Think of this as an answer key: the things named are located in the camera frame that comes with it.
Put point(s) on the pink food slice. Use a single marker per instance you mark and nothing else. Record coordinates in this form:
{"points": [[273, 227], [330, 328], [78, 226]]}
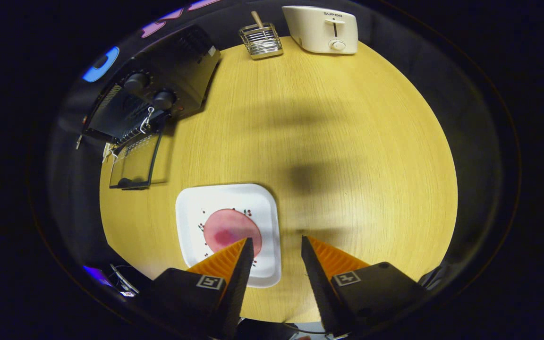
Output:
{"points": [[229, 226]]}

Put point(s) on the white toaster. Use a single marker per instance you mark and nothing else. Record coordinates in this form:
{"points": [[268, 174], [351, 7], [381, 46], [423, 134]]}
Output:
{"points": [[314, 28]]}

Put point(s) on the black toaster oven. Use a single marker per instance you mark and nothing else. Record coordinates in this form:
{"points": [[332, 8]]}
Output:
{"points": [[177, 61]]}

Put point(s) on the white square plate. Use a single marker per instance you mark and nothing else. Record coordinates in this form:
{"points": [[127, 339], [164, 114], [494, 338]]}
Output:
{"points": [[234, 196]]}

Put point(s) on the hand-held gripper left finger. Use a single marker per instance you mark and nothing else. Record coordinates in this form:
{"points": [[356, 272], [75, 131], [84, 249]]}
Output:
{"points": [[239, 283]]}

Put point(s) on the wooden utensil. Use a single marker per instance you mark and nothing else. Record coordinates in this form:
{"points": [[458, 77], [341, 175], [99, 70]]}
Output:
{"points": [[257, 19]]}

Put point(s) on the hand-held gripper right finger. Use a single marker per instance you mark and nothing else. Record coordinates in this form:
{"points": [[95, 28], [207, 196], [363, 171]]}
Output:
{"points": [[317, 278]]}

